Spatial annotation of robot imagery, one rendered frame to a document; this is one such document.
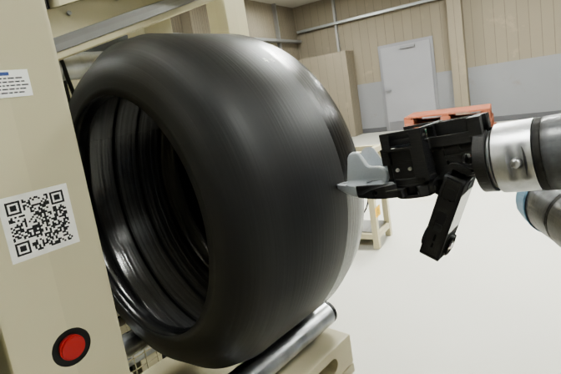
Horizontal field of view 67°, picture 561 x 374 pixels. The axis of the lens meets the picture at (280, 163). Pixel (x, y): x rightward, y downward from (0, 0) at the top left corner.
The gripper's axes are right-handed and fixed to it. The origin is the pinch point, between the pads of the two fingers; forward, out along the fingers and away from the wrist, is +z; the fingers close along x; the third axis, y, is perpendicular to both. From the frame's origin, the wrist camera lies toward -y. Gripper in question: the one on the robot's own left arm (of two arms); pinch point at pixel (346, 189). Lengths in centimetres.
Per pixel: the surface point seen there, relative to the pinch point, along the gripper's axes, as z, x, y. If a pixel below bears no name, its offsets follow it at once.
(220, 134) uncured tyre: 5.5, 15.6, 11.5
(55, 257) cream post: 20.7, 32.1, 1.7
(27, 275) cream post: 20.8, 35.4, 0.8
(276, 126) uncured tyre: 2.6, 8.6, 11.0
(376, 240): 148, -236, -93
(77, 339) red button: 21.3, 32.0, -8.9
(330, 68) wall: 591, -887, 136
